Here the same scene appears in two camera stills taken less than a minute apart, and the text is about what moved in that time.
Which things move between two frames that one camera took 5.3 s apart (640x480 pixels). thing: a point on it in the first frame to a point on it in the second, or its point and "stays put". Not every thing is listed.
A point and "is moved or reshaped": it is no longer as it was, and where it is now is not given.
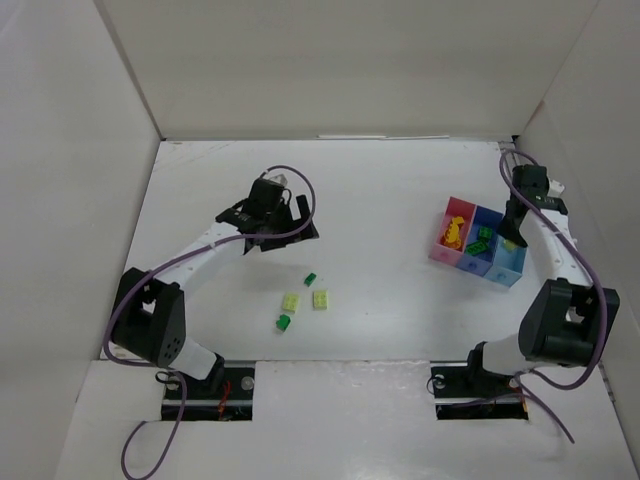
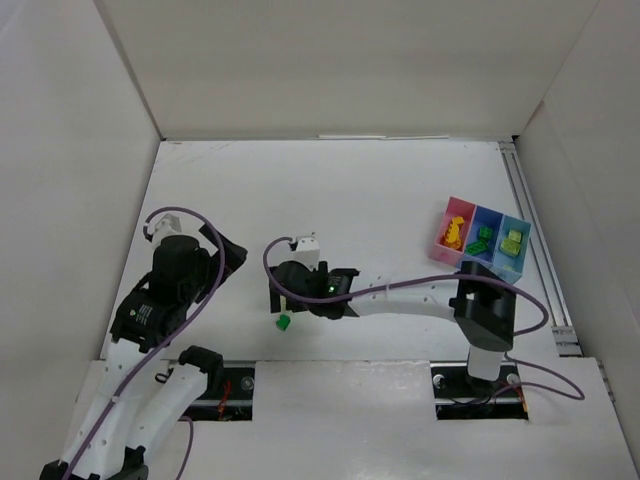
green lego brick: x=284 y=322 stays put
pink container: x=455 y=208 stays put
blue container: x=508 y=262 stays put
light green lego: x=509 y=245 is moved or reshaped
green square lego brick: x=485 y=231 stays put
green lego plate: x=476 y=247 stays put
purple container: x=478 y=254 stays put
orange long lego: x=454 y=228 stays put
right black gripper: x=515 y=220 to x=275 y=298
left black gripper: x=282 y=232 to x=226 y=251
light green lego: x=320 y=299 is moved or reshaped
